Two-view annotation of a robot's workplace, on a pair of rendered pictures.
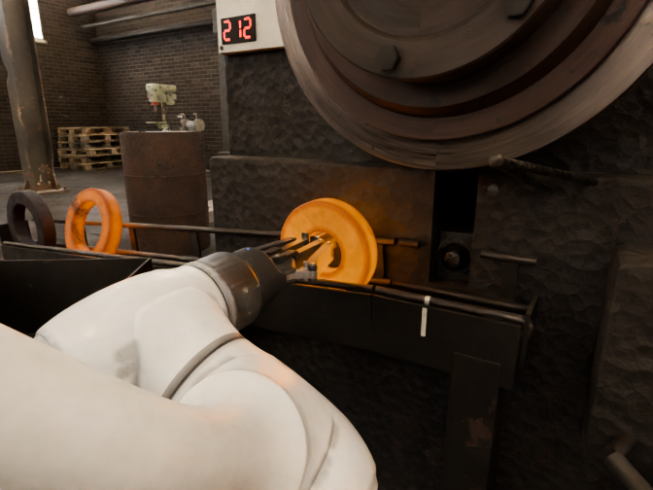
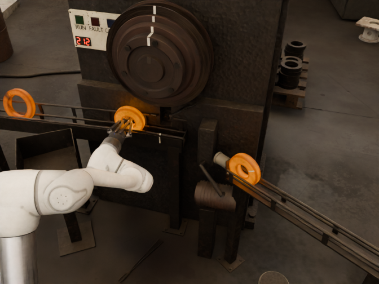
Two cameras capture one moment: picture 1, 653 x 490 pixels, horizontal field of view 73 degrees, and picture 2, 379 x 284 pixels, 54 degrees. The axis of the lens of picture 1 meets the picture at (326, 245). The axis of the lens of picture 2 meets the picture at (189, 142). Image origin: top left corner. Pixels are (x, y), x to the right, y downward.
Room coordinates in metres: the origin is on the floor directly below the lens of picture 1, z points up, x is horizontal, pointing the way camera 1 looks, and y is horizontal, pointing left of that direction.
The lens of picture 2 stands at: (-0.92, 0.16, 1.85)
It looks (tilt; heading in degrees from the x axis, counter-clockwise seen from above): 39 degrees down; 343
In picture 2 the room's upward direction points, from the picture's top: 1 degrees clockwise
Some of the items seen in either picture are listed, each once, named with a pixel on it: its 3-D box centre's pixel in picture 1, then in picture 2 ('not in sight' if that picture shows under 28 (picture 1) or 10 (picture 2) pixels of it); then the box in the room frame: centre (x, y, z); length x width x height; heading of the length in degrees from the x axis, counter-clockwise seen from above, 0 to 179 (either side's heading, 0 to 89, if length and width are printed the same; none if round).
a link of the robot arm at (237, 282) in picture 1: (218, 296); (110, 147); (0.45, 0.12, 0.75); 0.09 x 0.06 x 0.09; 59
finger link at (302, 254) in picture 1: (300, 259); (124, 128); (0.56, 0.03, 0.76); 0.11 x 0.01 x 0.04; 147
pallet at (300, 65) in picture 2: not in sight; (246, 58); (2.14, -1.34, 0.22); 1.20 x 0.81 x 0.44; 57
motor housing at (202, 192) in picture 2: not in sight; (215, 222); (0.27, -0.36, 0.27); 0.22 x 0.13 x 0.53; 59
